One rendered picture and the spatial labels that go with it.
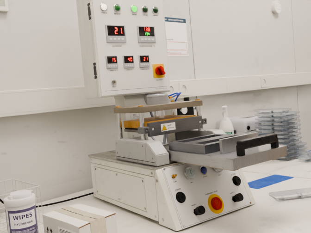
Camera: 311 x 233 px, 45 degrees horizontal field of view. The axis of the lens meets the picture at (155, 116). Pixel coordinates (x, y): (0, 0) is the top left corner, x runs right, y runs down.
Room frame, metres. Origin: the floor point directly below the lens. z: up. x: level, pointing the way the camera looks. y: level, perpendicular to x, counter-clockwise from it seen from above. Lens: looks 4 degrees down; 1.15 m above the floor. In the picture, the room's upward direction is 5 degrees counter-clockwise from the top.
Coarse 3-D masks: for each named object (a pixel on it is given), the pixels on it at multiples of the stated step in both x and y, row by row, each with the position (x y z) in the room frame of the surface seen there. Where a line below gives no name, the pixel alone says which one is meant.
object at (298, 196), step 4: (308, 192) 1.25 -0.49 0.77; (272, 196) 1.26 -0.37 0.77; (276, 196) 1.24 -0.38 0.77; (280, 196) 1.24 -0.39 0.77; (284, 196) 1.24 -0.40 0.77; (288, 196) 1.25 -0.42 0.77; (292, 196) 1.25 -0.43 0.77; (296, 196) 1.25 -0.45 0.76; (300, 196) 1.26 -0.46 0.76; (304, 196) 1.26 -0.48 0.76; (308, 196) 1.26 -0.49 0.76; (276, 200) 1.26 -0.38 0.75; (280, 200) 1.25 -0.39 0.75; (284, 200) 1.26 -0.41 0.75
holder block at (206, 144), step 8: (200, 136) 1.24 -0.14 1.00; (208, 136) 1.25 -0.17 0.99; (216, 136) 1.20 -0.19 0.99; (224, 136) 1.19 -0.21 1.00; (232, 136) 1.19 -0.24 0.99; (176, 144) 1.14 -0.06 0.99; (184, 144) 1.11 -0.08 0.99; (192, 144) 1.08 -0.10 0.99; (200, 144) 1.06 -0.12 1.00; (208, 144) 1.05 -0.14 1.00; (216, 144) 1.07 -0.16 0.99; (192, 152) 1.08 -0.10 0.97; (200, 152) 1.05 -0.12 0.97; (208, 152) 1.05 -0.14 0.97
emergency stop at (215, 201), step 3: (213, 198) 1.16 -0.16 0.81; (216, 198) 1.16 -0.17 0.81; (213, 201) 1.15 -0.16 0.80; (216, 201) 1.16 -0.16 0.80; (219, 201) 1.16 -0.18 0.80; (213, 204) 1.15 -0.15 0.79; (216, 204) 1.15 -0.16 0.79; (219, 204) 1.16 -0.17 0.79; (213, 207) 1.15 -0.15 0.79; (216, 207) 1.15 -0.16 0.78; (219, 207) 1.15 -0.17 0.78
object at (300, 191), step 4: (304, 188) 1.31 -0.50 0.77; (308, 188) 1.30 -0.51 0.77; (272, 192) 1.29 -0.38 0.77; (276, 192) 1.29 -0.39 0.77; (280, 192) 1.28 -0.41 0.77; (284, 192) 1.28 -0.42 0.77; (288, 192) 1.27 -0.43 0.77; (292, 192) 1.27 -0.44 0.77; (296, 192) 1.27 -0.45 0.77; (300, 192) 1.26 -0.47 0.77; (304, 192) 1.26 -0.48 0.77
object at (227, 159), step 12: (228, 144) 1.03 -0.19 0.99; (180, 156) 1.11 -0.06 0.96; (192, 156) 1.07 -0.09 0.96; (204, 156) 1.03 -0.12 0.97; (216, 156) 0.99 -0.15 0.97; (228, 156) 0.98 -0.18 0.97; (240, 156) 0.96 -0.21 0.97; (252, 156) 0.98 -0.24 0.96; (264, 156) 1.01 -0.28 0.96; (276, 156) 1.04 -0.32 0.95; (228, 168) 0.96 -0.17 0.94
